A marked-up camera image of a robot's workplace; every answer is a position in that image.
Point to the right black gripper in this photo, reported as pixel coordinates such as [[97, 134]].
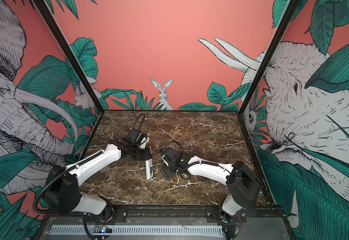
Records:
[[166, 172]]

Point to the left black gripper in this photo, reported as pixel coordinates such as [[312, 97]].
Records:
[[147, 155]]

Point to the white remote control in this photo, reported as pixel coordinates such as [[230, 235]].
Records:
[[149, 169]]

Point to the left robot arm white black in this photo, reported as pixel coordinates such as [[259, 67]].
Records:
[[61, 193]]

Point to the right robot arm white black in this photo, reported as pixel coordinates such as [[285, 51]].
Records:
[[243, 185]]

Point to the small green circuit board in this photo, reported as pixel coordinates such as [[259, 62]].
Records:
[[102, 229]]

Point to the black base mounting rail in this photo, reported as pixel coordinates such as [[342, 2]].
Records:
[[211, 213]]

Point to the white ribbed cable duct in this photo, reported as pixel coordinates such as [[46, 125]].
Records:
[[141, 230]]

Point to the left black frame post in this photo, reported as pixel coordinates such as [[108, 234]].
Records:
[[47, 16]]

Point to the black frame post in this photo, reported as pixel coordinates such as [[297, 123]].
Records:
[[47, 16], [282, 26]]

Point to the right black frame post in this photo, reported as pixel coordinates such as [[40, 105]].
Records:
[[282, 26]]

